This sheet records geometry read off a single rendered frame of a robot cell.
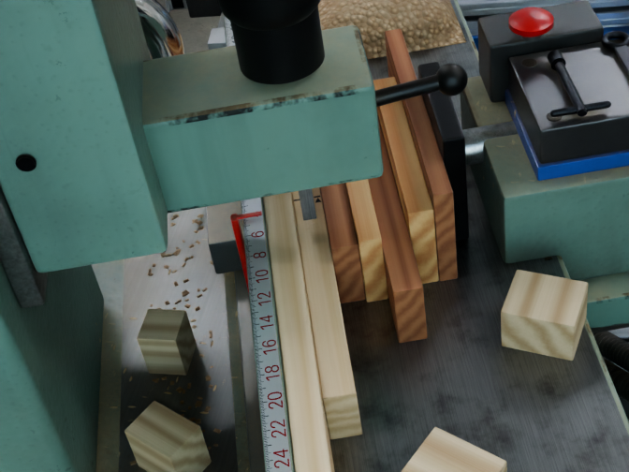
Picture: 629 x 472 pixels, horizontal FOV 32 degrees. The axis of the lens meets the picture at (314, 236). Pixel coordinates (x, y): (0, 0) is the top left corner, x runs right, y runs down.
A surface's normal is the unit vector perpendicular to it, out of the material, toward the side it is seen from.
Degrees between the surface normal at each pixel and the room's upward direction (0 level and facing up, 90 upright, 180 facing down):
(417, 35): 73
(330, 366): 0
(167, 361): 90
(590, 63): 0
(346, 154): 90
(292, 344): 0
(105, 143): 90
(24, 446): 90
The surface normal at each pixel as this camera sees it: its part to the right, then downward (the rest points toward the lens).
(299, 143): 0.11, 0.66
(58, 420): 0.99, -0.17
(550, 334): -0.37, 0.66
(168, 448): -0.13, -0.73
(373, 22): -0.05, -0.09
